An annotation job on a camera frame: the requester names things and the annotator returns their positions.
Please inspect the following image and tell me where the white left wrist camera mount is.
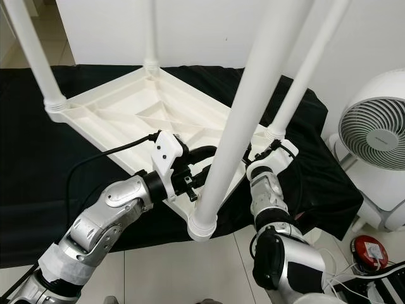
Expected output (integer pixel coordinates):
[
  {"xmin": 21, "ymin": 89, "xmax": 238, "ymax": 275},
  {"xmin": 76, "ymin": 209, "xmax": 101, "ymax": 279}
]
[{"xmin": 151, "ymin": 130, "xmax": 189, "ymax": 205}]

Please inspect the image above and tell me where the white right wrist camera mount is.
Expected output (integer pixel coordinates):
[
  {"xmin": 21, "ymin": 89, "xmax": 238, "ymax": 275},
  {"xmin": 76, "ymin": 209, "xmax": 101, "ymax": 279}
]
[{"xmin": 246, "ymin": 138, "xmax": 299, "ymax": 183}]

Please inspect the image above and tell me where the red round floor device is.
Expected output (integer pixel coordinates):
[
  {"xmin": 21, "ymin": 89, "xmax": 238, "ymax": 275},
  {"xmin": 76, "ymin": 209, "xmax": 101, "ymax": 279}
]
[{"xmin": 351, "ymin": 234, "xmax": 389, "ymax": 272}]

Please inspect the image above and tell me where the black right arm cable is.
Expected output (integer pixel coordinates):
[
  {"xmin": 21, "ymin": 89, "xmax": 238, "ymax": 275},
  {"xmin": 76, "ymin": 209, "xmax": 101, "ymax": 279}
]
[{"xmin": 250, "ymin": 141, "xmax": 285, "ymax": 163}]

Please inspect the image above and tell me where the white round fan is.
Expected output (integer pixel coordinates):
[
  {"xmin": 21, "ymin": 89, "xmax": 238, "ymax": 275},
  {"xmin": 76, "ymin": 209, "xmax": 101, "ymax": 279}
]
[{"xmin": 328, "ymin": 68, "xmax": 405, "ymax": 240}]

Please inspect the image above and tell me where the white plastic table leg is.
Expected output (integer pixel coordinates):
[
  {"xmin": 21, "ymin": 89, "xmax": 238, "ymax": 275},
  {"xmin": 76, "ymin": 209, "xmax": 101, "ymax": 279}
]
[
  {"xmin": 266, "ymin": 0, "xmax": 353, "ymax": 141},
  {"xmin": 187, "ymin": 0, "xmax": 315, "ymax": 242},
  {"xmin": 3, "ymin": 0, "xmax": 68, "ymax": 122},
  {"xmin": 144, "ymin": 0, "xmax": 161, "ymax": 70}
]

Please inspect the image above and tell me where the black table cloth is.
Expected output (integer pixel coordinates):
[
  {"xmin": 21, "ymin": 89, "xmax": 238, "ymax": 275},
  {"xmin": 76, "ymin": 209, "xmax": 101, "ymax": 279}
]
[{"xmin": 1, "ymin": 65, "xmax": 363, "ymax": 267}]

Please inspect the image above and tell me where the white floor cable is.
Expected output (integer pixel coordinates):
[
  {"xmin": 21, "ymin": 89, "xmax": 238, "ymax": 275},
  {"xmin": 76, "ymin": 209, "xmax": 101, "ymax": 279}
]
[{"xmin": 316, "ymin": 250, "xmax": 405, "ymax": 301}]

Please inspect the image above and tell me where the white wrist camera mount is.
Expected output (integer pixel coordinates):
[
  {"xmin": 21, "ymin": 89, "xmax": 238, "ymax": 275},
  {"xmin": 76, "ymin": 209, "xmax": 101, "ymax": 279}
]
[
  {"xmin": 246, "ymin": 138, "xmax": 299, "ymax": 183},
  {"xmin": 151, "ymin": 130, "xmax": 189, "ymax": 205}
]

